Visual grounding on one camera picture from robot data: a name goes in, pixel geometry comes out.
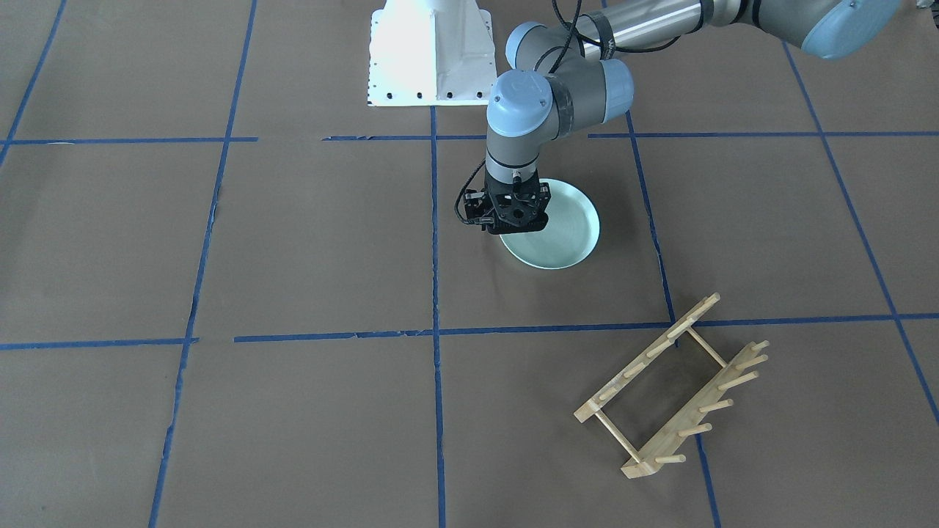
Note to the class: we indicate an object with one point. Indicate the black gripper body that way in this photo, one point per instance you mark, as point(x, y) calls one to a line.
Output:
point(480, 207)

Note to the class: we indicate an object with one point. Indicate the light green plate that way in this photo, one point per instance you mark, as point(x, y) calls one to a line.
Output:
point(571, 233)

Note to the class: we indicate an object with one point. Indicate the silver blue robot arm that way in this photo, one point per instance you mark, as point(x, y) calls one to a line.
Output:
point(570, 77)

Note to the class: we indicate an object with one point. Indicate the wooden dish rack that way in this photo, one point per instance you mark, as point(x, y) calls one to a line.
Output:
point(661, 398)

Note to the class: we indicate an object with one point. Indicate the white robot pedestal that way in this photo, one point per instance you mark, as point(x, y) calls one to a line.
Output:
point(430, 53)

